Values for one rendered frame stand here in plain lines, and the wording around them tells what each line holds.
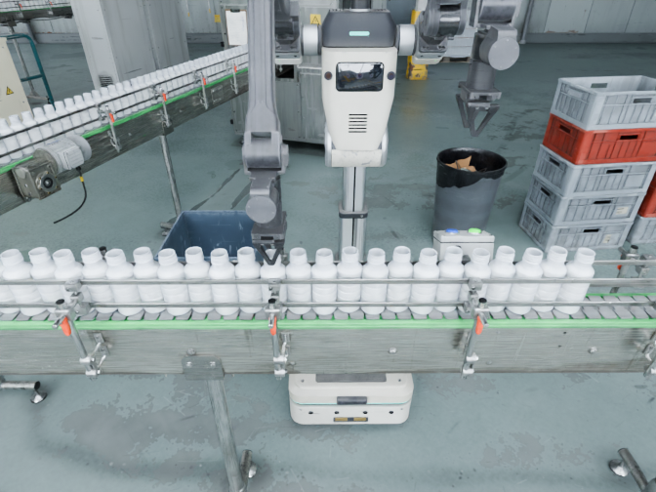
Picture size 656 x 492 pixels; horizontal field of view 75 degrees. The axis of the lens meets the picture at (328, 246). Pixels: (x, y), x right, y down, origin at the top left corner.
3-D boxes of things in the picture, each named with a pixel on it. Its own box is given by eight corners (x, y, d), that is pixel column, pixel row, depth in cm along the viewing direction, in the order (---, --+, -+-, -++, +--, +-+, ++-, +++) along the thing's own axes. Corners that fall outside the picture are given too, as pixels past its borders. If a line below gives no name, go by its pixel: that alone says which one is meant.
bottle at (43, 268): (71, 312, 104) (48, 257, 95) (45, 316, 103) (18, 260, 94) (78, 297, 109) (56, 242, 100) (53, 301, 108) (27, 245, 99)
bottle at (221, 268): (210, 312, 104) (199, 257, 95) (224, 298, 108) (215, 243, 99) (232, 319, 102) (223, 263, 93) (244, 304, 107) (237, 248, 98)
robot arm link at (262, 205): (288, 141, 84) (243, 141, 84) (283, 163, 74) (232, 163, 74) (291, 195, 90) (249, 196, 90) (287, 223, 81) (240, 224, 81)
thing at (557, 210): (553, 226, 292) (562, 197, 280) (523, 199, 326) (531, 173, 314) (635, 222, 298) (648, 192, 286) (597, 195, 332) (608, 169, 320)
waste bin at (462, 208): (431, 257, 300) (445, 172, 266) (420, 225, 338) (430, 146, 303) (496, 257, 301) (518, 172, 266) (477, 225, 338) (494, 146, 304)
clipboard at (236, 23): (229, 44, 434) (225, 8, 416) (250, 45, 428) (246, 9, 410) (226, 45, 430) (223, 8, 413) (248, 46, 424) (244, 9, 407)
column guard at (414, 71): (407, 79, 782) (413, 11, 722) (403, 75, 815) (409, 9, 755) (429, 79, 782) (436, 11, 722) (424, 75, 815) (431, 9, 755)
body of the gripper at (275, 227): (251, 241, 88) (248, 210, 84) (258, 218, 97) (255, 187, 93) (282, 241, 88) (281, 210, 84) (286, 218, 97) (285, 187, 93)
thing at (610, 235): (544, 253, 304) (553, 226, 292) (516, 225, 338) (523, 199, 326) (624, 248, 310) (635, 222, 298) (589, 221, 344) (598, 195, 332)
